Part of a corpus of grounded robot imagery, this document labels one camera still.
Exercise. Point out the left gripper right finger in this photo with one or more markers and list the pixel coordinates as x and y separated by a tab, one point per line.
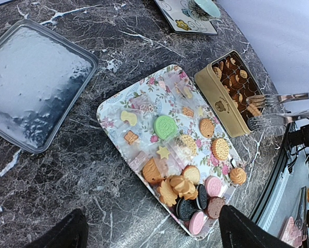
239	231

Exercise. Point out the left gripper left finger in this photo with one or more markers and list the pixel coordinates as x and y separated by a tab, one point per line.
71	231

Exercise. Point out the floral cookie tray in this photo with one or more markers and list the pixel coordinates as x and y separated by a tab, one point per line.
172	168

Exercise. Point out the brown chocolate cookie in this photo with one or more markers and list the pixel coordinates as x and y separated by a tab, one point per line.
214	207

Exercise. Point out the pink sandwich cookie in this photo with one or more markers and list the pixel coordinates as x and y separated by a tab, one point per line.
197	222
213	186

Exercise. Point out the black sandwich cookie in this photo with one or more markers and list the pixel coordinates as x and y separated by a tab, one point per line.
202	199
185	209

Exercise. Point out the swirl butter cookie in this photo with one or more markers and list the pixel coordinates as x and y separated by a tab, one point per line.
238	176

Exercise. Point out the dotted round yellow biscuit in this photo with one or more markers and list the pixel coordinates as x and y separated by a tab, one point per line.
253	110

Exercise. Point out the green sandwich cookie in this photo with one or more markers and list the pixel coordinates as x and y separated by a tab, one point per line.
164	127

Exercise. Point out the gold cookie tin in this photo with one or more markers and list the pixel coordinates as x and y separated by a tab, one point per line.
227	96

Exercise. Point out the silver tin lid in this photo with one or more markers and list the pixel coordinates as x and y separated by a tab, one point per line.
42	74

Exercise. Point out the light green ceramic bowl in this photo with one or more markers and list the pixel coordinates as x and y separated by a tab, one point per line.
203	10

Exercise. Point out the square floral plate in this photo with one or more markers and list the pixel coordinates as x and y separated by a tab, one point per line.
186	17

